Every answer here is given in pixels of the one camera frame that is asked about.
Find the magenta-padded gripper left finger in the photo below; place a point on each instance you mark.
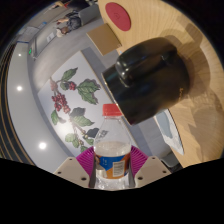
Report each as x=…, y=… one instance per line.
x=71, y=171

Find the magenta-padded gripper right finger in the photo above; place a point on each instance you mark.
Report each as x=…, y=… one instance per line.
x=151, y=170

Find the clear red-capped drink bottle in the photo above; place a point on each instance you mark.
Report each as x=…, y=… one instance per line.
x=111, y=150

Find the grey chair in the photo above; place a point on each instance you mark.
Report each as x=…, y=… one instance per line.
x=170, y=159
x=88, y=13

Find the round ceiling lights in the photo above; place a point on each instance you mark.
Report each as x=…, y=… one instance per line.
x=42, y=145

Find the black mug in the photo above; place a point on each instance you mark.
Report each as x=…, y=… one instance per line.
x=150, y=80

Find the green exit sign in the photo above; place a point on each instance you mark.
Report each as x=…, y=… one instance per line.
x=30, y=51

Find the small brown cardboard box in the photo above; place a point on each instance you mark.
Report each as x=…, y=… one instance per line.
x=104, y=39

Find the flat round red coaster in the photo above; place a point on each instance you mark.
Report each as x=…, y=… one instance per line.
x=118, y=16

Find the coffee plant wall mural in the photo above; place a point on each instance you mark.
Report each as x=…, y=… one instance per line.
x=71, y=96

